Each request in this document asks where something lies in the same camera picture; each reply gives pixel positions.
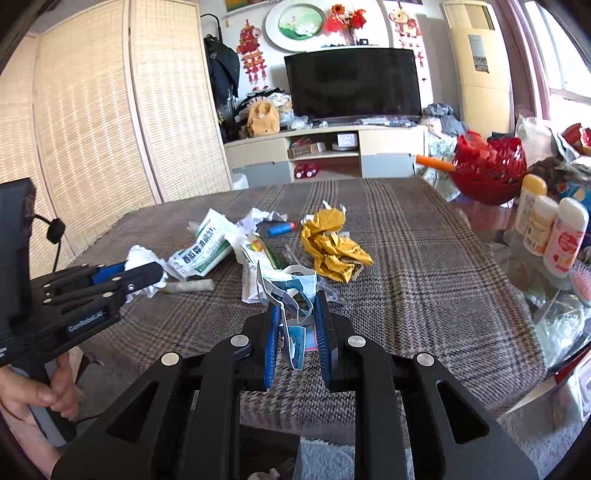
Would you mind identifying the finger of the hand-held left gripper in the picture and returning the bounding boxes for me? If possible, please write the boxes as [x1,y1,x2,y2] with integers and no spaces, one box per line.
[44,261,166,308]
[30,261,127,297]

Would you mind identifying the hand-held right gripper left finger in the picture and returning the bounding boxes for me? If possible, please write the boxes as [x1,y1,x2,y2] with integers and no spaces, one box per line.
[51,302,283,480]

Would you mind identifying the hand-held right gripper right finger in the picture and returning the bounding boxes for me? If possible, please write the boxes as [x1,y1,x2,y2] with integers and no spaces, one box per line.
[314,292,541,480]

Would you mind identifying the white tissue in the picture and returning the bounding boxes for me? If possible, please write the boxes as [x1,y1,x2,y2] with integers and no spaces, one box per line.
[124,244,168,299]

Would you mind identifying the blue face mask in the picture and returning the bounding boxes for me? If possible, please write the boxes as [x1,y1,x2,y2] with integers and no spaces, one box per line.
[256,261,320,373]

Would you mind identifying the yellow wrapper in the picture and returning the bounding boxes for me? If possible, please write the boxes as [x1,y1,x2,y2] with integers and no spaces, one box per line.
[300,205,374,284]

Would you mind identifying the person's left forearm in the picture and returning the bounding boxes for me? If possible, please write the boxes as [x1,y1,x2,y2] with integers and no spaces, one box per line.
[0,413,63,478]

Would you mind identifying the person's left hand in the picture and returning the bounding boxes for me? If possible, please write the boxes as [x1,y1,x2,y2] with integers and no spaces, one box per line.
[0,353,81,422]

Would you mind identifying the clear plastic wrapper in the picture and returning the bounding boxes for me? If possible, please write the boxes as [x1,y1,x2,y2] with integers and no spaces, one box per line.
[318,277,348,306]

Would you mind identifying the white stick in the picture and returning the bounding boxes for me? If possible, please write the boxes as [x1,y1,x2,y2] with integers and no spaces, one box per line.
[161,279,216,294]

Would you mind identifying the green and white tissue packet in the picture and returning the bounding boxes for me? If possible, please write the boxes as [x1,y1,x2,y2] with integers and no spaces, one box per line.
[167,209,237,281]

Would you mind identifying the green and orange plastic wrapper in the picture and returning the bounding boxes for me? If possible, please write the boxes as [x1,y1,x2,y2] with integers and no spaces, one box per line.
[231,231,283,305]

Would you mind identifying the brown plaid tablecloth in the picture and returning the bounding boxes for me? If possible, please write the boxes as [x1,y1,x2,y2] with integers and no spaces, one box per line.
[69,178,549,445]

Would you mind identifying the crumpled white paper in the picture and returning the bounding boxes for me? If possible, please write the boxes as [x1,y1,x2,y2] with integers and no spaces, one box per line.
[235,208,290,239]

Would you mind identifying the woven folding screen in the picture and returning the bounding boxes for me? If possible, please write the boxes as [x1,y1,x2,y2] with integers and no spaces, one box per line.
[0,0,232,278]

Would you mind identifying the yellow plush toy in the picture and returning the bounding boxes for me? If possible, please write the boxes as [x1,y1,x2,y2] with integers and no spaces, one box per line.
[246,100,282,138]

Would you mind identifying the beige television stand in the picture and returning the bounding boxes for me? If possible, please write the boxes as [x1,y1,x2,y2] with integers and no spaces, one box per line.
[224,124,430,190]

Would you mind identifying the orange stick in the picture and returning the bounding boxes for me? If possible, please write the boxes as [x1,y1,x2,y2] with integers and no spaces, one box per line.
[416,154,456,173]

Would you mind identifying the black jacket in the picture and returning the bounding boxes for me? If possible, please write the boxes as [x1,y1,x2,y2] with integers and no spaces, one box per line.
[203,34,241,142]

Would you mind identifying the grey shaggy rug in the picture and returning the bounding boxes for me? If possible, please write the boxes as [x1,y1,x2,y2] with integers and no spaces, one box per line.
[295,406,591,480]

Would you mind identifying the red plastic basket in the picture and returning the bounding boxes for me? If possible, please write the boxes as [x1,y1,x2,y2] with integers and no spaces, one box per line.
[450,130,528,206]

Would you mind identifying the cream lotion bottle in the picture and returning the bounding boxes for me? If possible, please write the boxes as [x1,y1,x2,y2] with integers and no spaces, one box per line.
[523,196,560,257]

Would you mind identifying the pile of clothes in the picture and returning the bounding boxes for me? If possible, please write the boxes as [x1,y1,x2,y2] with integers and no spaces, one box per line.
[422,102,467,140]

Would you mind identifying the black television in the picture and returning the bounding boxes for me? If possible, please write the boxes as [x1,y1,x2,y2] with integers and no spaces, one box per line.
[283,47,424,123]

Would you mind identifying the red hanging decoration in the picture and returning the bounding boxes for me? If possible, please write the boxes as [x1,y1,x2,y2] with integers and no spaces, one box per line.
[388,1,428,82]
[236,19,271,91]

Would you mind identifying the white and pink bottle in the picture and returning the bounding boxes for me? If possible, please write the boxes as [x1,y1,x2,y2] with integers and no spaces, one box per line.
[542,198,591,278]

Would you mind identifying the pink hairbrush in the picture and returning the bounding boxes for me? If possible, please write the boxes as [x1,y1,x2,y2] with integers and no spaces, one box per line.
[570,258,591,308]

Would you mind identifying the clear plastic bag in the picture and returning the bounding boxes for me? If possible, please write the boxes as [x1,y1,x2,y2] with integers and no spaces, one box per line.
[514,114,556,168]

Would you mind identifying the beige standing air conditioner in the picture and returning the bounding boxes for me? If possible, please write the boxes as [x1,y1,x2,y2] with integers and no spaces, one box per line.
[441,0,516,139]

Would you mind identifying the red artificial flowers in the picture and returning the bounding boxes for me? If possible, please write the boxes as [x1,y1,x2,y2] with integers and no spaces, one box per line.
[323,4,368,46]

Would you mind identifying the window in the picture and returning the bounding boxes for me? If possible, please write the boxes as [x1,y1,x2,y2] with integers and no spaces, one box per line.
[522,0,591,108]

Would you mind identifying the black cord with toggle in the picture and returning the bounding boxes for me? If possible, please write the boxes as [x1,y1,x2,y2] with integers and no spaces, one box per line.
[31,213,66,274]

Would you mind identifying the round wall plate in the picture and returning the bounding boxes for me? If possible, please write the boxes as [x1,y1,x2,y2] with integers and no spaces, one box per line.
[264,2,330,52]

